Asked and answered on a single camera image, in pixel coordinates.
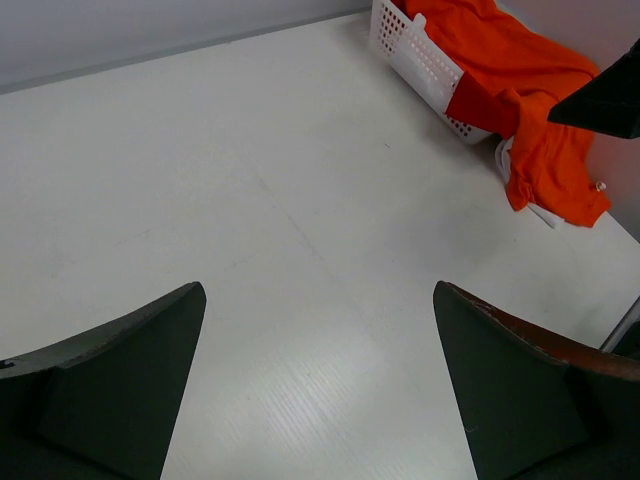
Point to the orange t shirt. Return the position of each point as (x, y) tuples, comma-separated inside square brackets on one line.
[(547, 160)]

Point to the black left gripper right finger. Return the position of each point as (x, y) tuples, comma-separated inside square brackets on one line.
[(535, 404)]

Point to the white plastic laundry basket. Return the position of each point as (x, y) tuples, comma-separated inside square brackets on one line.
[(404, 45)]

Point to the metal frame post right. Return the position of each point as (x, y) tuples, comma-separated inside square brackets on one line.
[(630, 318)]

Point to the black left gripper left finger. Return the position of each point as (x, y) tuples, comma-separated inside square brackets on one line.
[(102, 404)]

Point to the red t shirt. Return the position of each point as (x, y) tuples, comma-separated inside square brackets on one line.
[(474, 105)]

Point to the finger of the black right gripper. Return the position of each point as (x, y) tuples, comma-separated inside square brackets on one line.
[(608, 104)]

